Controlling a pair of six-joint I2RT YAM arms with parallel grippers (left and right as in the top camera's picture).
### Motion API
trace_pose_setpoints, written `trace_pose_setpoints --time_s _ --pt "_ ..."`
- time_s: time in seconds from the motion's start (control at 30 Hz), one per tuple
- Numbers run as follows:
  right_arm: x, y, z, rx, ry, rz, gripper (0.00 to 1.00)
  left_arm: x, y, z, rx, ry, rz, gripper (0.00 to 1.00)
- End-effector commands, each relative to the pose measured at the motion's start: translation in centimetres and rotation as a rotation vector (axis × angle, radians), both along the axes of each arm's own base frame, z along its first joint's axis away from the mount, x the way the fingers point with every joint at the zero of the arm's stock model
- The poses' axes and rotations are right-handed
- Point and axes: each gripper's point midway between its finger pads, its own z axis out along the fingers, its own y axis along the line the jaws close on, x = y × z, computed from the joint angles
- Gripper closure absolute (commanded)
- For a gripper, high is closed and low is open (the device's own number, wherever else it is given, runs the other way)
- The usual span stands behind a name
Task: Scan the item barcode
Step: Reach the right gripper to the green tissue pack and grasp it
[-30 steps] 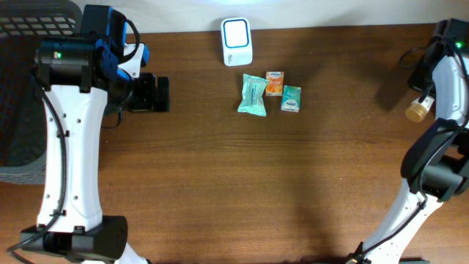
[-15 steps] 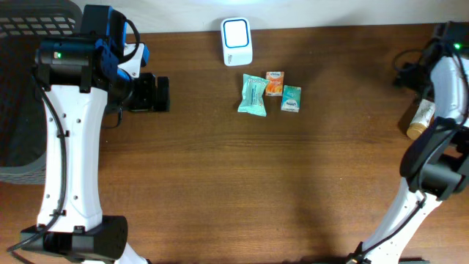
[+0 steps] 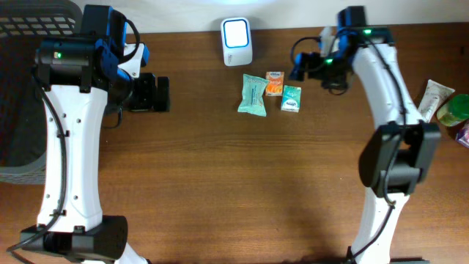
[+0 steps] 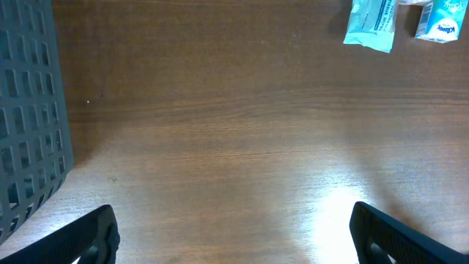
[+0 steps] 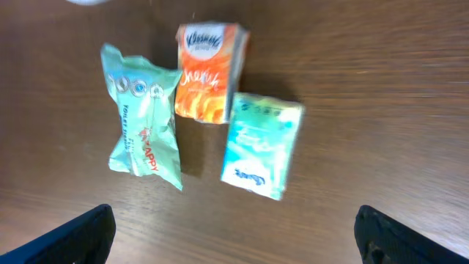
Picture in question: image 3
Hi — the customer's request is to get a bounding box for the green lid glass jar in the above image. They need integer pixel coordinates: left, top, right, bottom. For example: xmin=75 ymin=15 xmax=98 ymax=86
xmin=437 ymin=94 xmax=468 ymax=127

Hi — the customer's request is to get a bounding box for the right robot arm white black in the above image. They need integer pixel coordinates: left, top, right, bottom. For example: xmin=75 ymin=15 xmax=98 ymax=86
xmin=289 ymin=6 xmax=441 ymax=263

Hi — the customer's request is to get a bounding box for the white cream tube gold cap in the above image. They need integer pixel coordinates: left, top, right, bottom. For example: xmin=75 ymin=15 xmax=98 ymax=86
xmin=418 ymin=79 xmax=455 ymax=122

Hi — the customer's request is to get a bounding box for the teal pouch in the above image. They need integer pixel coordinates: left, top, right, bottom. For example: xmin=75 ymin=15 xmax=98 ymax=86
xmin=237 ymin=74 xmax=268 ymax=117

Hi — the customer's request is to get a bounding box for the red purple snack package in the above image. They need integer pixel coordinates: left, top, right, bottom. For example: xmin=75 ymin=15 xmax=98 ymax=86
xmin=455 ymin=121 xmax=469 ymax=148

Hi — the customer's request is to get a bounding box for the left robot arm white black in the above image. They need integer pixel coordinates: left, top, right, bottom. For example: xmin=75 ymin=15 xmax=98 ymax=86
xmin=7 ymin=4 xmax=170 ymax=264

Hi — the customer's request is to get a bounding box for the orange tissue pack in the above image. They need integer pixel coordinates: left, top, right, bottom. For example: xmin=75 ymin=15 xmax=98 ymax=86
xmin=265 ymin=72 xmax=284 ymax=96

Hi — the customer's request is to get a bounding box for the teal tissue pack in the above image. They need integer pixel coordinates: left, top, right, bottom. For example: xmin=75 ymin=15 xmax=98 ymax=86
xmin=281 ymin=85 xmax=301 ymax=113

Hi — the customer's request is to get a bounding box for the grey plastic mesh basket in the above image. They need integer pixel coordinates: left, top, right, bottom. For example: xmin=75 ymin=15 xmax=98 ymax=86
xmin=1 ymin=0 xmax=82 ymax=185

